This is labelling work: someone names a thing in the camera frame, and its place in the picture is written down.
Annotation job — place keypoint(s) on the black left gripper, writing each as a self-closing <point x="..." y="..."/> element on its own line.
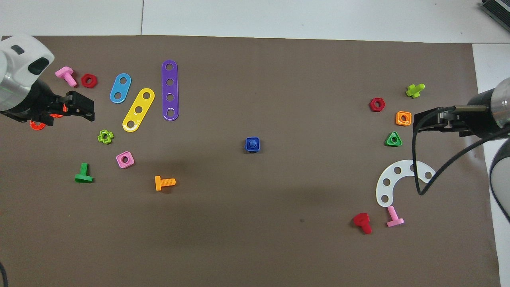
<point x="36" y="103"/>

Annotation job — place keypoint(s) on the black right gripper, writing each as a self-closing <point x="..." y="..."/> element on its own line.
<point x="478" y="117"/>

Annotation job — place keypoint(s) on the blue square plastic nut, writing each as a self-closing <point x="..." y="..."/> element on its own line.
<point x="246" y="148"/>

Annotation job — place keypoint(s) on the blue plastic screw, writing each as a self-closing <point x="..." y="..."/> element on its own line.
<point x="252" y="143"/>

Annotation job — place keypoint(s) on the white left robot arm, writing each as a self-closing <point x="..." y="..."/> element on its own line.
<point x="20" y="59"/>

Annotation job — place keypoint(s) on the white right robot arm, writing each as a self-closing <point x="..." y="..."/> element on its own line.
<point x="503" y="103"/>

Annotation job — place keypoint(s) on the red hexagonal plastic nut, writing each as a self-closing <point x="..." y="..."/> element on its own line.
<point x="83" y="81"/>
<point x="372" y="105"/>

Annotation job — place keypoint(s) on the pink plastic screw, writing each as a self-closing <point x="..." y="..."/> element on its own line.
<point x="65" y="73"/>
<point x="394" y="219"/>

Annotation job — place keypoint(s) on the lime green cross nut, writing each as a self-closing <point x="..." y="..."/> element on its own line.
<point x="100" y="137"/>

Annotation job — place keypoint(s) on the lime green cross screw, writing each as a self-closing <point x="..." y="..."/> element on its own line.
<point x="414" y="91"/>

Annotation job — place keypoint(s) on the orange square plastic nut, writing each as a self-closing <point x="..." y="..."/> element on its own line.
<point x="398" y="118"/>

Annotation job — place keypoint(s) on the green triangular plastic nut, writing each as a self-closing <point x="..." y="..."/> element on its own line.
<point x="388" y="142"/>

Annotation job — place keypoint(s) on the green plastic screw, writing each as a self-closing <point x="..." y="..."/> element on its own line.
<point x="83" y="175"/>

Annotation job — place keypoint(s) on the pink square plastic nut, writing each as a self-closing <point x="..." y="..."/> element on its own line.
<point x="119" y="162"/>

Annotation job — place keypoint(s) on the orange plastic screw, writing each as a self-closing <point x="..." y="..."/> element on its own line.
<point x="163" y="183"/>

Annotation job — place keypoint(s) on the red plastic screw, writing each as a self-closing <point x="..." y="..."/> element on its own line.
<point x="362" y="221"/>

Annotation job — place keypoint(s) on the orange heart-shaped plate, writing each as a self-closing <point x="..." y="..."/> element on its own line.
<point x="38" y="126"/>

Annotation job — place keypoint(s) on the blue two-hole plate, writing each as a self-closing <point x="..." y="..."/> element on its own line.
<point x="120" y="88"/>

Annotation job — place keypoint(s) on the white curved perforated plate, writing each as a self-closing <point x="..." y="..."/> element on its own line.
<point x="390" y="176"/>

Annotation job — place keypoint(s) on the yellow three-hole plate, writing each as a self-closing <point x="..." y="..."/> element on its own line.
<point x="142" y="103"/>

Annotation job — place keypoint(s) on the purple four-hole plate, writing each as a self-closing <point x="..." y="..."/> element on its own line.
<point x="170" y="89"/>

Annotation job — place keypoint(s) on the grey ribbed metal device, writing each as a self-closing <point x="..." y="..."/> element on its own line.
<point x="496" y="8"/>

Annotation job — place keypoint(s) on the brown table mat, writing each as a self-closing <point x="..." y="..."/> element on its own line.
<point x="255" y="239"/>

